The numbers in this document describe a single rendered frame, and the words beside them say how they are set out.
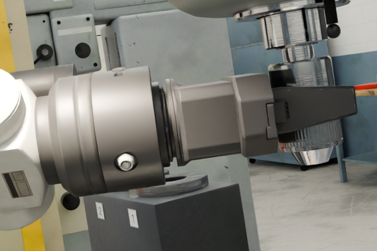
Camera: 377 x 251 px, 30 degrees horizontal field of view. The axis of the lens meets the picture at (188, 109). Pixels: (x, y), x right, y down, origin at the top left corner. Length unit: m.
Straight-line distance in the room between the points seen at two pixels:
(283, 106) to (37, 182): 0.18
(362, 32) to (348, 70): 0.52
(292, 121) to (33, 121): 0.18
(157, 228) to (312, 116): 0.36
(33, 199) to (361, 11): 7.21
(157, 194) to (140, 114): 0.38
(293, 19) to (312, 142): 0.09
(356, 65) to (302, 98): 7.33
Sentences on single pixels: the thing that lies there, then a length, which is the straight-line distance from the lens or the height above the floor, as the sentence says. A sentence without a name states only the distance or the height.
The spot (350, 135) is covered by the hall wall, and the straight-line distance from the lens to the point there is 8.12.
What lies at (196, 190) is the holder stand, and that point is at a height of 1.13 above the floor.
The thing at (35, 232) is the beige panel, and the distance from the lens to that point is 2.23.
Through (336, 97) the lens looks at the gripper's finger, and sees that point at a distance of 0.50.
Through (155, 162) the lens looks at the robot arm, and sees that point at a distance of 0.48.
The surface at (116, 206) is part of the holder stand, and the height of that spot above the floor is 1.12.
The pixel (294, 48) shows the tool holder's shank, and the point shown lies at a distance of 0.51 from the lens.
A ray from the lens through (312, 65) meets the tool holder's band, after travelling 0.50.
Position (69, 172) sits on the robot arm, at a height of 1.22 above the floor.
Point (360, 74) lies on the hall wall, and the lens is 7.78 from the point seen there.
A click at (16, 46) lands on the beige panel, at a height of 1.43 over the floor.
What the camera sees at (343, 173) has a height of 0.09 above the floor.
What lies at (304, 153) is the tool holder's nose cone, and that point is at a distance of 0.52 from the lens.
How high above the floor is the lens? 1.27
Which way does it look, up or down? 3 degrees down
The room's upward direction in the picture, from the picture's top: 9 degrees counter-clockwise
